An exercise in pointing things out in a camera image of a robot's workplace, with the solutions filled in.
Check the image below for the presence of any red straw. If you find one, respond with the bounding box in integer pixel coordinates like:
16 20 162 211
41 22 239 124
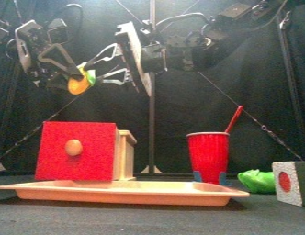
223 105 244 134

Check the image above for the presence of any dark frame post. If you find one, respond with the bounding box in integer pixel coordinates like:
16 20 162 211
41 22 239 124
275 0 305 157

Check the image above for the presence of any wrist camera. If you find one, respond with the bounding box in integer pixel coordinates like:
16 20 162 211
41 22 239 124
45 17 71 44
138 17 164 45

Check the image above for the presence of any red drawer front wooden knob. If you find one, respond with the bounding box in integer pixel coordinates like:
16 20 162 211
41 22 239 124
33 120 120 182

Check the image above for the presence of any grey metal frame pole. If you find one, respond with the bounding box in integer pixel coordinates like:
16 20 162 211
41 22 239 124
140 0 163 175

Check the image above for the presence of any red plastic cup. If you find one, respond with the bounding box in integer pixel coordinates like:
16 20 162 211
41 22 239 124
186 131 231 185

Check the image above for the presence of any white speckled cube red dot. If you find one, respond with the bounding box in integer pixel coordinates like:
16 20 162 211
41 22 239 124
271 161 305 208

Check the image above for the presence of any thin plain brace wire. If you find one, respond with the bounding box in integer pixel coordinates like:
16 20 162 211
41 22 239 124
0 91 84 162

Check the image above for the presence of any pale wooden box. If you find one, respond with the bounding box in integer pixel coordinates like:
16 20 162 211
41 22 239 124
113 129 138 182

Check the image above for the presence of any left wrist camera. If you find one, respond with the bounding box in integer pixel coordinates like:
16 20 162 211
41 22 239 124
45 17 71 44

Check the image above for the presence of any beige plastic tray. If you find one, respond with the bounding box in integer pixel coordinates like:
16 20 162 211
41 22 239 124
0 179 251 207

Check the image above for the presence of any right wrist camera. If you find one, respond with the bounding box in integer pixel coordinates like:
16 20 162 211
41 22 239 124
138 17 164 45

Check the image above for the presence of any yellow toy corn cob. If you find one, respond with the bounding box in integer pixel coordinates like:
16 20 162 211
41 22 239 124
67 67 92 96

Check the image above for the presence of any blue cup holder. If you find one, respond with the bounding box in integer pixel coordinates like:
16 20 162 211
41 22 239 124
191 170 234 187

